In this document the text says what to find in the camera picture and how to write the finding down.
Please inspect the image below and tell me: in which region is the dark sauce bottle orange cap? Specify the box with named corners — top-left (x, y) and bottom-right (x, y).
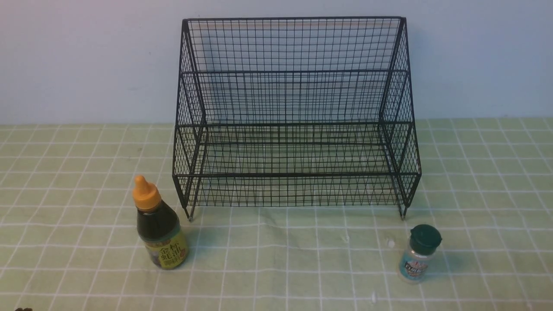
top-left (132, 175), bottom-right (189, 270)

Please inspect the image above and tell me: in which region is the small green-capped seasoning jar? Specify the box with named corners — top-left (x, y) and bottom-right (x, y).
top-left (398, 224), bottom-right (442, 283)

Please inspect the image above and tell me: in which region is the green checkered tablecloth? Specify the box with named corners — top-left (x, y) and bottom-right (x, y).
top-left (0, 118), bottom-right (553, 311)

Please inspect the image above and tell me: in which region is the black wire mesh rack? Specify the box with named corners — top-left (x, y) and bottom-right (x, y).
top-left (172, 16), bottom-right (422, 220)

